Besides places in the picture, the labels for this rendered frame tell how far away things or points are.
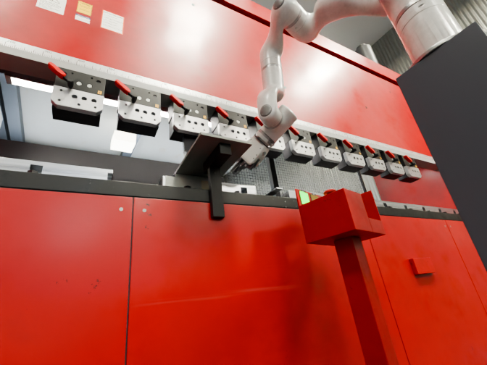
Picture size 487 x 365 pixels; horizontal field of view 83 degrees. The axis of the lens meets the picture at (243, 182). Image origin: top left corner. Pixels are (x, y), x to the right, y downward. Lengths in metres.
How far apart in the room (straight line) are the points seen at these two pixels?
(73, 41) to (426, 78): 1.16
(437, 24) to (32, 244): 1.09
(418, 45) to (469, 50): 0.15
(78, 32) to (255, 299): 1.16
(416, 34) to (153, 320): 0.98
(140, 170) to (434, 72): 1.35
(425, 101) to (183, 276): 0.75
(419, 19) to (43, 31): 1.20
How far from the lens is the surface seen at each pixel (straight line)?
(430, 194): 2.81
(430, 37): 0.90
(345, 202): 0.80
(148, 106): 1.15
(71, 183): 0.83
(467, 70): 0.78
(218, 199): 0.88
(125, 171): 1.59
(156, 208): 0.83
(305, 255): 1.03
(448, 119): 0.76
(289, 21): 1.26
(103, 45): 1.32
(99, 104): 1.11
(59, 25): 1.36
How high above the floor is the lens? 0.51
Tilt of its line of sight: 24 degrees up
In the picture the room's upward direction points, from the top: 8 degrees counter-clockwise
